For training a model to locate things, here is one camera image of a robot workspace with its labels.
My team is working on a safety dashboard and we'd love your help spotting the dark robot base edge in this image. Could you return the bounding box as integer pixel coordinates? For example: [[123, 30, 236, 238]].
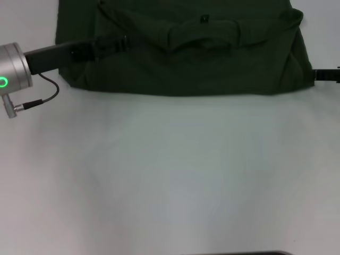
[[183, 249, 293, 255]]

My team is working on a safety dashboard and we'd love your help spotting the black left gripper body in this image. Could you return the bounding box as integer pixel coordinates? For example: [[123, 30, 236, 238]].
[[23, 39, 98, 76]]

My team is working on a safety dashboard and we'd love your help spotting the dark left arm cable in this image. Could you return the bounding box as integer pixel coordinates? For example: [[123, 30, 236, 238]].
[[14, 73, 60, 112]]

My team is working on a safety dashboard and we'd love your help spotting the dark green T-shirt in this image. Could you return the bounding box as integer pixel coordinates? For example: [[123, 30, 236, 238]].
[[54, 0, 316, 98]]

